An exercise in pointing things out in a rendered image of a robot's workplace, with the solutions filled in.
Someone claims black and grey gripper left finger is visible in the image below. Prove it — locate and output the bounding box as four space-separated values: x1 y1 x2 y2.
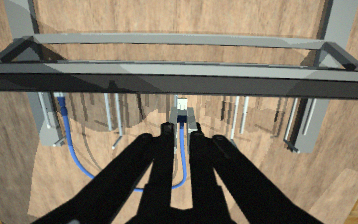
31 107 177 224

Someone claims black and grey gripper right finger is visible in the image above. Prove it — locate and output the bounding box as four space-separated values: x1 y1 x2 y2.
186 107 324 224

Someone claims white network cable plug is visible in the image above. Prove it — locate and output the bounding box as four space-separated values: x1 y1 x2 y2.
177 98 187 123

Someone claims blue patch cable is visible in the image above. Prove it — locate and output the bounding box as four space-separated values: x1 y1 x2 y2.
60 107 187 192

